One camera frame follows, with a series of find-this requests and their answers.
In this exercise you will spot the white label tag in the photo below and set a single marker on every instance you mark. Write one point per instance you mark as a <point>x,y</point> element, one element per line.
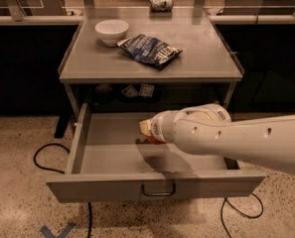
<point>130,91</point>
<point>146,90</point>

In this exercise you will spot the open grey top drawer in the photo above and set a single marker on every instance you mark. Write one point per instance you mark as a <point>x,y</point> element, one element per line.
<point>110,159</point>

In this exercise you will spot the blue tape floor marking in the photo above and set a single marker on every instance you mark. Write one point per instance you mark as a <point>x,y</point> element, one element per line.
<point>65,232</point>

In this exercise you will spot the white label tag right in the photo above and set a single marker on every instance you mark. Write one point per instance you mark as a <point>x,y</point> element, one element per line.
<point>146,90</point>

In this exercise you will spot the white ceramic bowl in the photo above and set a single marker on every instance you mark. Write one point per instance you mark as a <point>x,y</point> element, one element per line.
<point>110,32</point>

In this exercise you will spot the white label tag left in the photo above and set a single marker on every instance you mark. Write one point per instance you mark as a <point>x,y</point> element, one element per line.
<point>130,91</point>

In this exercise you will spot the red apple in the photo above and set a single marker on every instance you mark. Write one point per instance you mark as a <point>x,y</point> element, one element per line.
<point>154,141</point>

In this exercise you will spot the crumpled white green can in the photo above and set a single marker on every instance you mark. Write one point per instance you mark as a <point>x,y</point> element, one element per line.
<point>161,5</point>

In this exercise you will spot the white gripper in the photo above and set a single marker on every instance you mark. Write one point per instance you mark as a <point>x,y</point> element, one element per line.
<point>157,128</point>

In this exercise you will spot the metal drawer handle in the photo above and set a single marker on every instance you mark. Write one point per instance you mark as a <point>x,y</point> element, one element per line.
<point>153,190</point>

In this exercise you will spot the dark blue chip bag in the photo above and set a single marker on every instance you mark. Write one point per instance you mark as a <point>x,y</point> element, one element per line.
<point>149,50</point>

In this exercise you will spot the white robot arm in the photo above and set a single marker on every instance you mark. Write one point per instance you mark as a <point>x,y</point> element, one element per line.
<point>209,130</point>

